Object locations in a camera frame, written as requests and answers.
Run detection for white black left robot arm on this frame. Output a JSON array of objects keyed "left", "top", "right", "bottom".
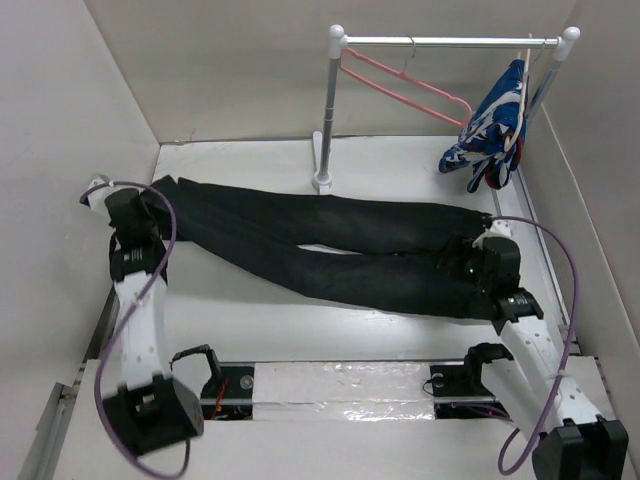
[{"left": 99, "top": 187, "right": 226, "bottom": 458}]

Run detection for silver white clothes rack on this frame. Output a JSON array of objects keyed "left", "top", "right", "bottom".
[{"left": 312, "top": 24, "right": 581, "bottom": 195}]

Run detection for cream wooden hanger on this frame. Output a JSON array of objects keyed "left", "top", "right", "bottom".
[{"left": 504, "top": 49, "right": 531, "bottom": 153}]

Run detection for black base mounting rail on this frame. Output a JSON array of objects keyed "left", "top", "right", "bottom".
[{"left": 202, "top": 361, "right": 507, "bottom": 422}]

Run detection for white foam tape panel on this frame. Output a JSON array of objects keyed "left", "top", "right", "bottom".
[{"left": 252, "top": 361, "right": 435, "bottom": 422}]

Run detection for black denim trousers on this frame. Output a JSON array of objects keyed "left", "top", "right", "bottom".
[{"left": 145, "top": 176, "right": 494, "bottom": 320}]

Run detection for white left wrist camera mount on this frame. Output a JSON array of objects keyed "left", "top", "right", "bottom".
[{"left": 79, "top": 174, "right": 117, "bottom": 217}]

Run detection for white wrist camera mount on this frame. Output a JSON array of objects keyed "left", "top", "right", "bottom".
[
  {"left": 472, "top": 219, "right": 512, "bottom": 249},
  {"left": 79, "top": 174, "right": 117, "bottom": 217}
]

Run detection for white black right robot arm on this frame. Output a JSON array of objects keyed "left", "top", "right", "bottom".
[{"left": 438, "top": 236, "right": 629, "bottom": 479}]

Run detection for blue patterned garment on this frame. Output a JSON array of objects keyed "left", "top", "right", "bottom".
[{"left": 438, "top": 59, "right": 527, "bottom": 193}]

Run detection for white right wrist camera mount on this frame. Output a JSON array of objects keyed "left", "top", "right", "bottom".
[{"left": 472, "top": 219, "right": 512, "bottom": 249}]

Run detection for pink plastic hanger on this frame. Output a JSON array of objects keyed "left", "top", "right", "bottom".
[{"left": 339, "top": 35, "right": 472, "bottom": 127}]

